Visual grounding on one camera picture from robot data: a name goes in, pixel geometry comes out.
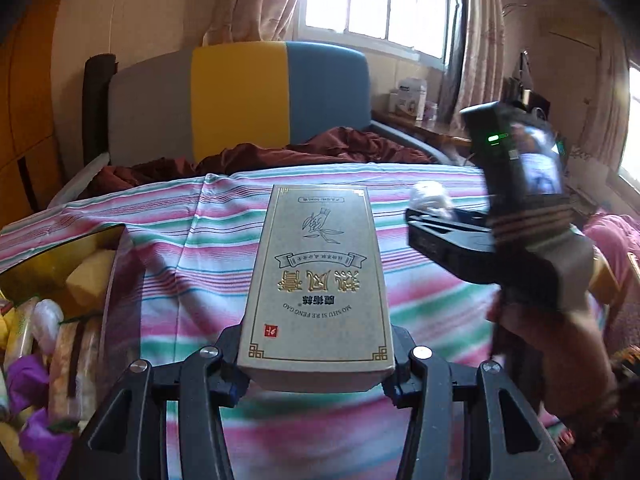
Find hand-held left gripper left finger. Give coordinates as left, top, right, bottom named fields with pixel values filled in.
left=75, top=325, right=251, bottom=480

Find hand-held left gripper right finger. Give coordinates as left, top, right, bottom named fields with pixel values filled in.
left=380, top=325, right=573, bottom=480

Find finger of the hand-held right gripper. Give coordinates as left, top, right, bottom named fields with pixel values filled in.
left=405, top=208, right=493, bottom=235

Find pale cardboard box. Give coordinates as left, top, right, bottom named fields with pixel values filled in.
left=236, top=184, right=396, bottom=393

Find clear biscuit bag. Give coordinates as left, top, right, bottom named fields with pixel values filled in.
left=49, top=316, right=103, bottom=423

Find tan snack packet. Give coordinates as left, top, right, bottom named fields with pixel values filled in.
left=66, top=249, right=117, bottom=307

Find white roll packet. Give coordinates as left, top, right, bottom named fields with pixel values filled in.
left=31, top=299, right=65, bottom=356

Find purple snack packet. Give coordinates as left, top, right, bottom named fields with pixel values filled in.
left=4, top=354, right=51, bottom=413
left=19, top=407, right=76, bottom=466

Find gold tin box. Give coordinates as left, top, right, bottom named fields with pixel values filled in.
left=0, top=224, right=128, bottom=480

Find person's right hand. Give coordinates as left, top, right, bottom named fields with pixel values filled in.
left=486, top=287, right=619, bottom=428

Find wooden side desk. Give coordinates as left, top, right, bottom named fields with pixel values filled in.
left=382, top=112, right=473, bottom=150

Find pink patterned clothing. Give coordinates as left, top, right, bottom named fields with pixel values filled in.
left=582, top=212, right=640, bottom=321

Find striped bedsheet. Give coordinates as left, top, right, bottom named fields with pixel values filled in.
left=0, top=164, right=608, bottom=480

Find white boxes on sill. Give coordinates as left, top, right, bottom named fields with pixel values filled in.
left=389, top=77, right=429, bottom=122

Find dark red blanket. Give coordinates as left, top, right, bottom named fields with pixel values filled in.
left=85, top=127, right=443, bottom=201

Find dark shelf clutter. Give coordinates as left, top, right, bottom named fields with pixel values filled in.
left=502, top=50, right=553, bottom=121

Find small window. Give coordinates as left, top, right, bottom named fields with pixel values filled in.
left=617, top=62, right=640, bottom=186

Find pink curtain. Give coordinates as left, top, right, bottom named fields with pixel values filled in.
left=450, top=0, right=507, bottom=133
left=201, top=0, right=310, bottom=47

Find grey yellow blue headboard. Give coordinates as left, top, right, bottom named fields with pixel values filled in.
left=107, top=40, right=373, bottom=166

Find grey padded armrest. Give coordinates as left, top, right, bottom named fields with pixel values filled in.
left=47, top=152, right=110, bottom=208

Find black rolled mat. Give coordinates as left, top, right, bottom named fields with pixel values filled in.
left=82, top=53, right=118, bottom=166

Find wooden wardrobe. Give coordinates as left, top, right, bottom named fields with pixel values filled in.
left=0, top=0, right=71, bottom=231

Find grey bed rail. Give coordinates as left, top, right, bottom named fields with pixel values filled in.
left=371, top=120, right=453, bottom=165

